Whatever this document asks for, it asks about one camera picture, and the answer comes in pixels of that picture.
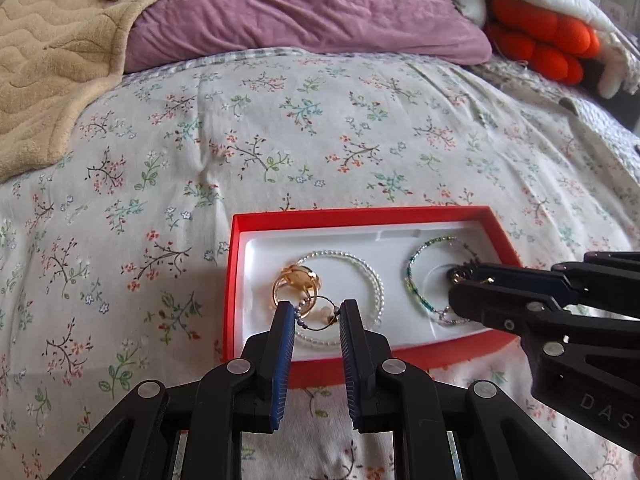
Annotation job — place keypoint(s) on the white plush toy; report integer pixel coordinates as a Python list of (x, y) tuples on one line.
[(612, 75)]

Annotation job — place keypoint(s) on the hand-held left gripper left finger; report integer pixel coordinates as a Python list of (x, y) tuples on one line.
[(280, 360)]

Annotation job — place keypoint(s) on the grey checked sheet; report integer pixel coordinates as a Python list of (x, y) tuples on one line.
[(200, 62)]

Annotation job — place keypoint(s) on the purple pillow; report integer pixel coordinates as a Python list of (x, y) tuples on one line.
[(300, 5)]

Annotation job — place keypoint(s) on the beaded silver hoop earring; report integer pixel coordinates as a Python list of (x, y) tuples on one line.
[(301, 310)]

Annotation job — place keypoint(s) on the red cardboard box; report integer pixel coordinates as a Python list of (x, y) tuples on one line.
[(232, 285)]

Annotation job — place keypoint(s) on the orange plush toy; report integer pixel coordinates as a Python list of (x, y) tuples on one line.
[(545, 25)]

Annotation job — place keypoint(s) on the floral bed sheet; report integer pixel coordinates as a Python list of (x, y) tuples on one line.
[(350, 135)]

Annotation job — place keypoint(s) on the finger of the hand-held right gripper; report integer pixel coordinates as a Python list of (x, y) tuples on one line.
[(510, 276), (490, 305)]

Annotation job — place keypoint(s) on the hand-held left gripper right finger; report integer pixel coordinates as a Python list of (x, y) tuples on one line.
[(350, 360)]

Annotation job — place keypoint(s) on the beige quilted blanket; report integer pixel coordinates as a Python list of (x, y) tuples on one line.
[(50, 60)]

